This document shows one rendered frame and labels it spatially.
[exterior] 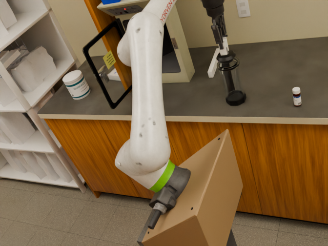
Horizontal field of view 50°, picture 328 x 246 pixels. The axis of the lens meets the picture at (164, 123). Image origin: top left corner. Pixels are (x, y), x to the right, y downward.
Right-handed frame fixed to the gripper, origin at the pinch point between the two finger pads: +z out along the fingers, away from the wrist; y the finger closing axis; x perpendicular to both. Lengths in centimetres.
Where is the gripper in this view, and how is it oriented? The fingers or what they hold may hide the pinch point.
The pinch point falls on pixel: (223, 46)
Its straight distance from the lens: 169.2
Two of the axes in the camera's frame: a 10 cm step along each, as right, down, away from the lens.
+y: 3.6, -6.6, 6.6
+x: -8.9, -0.2, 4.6
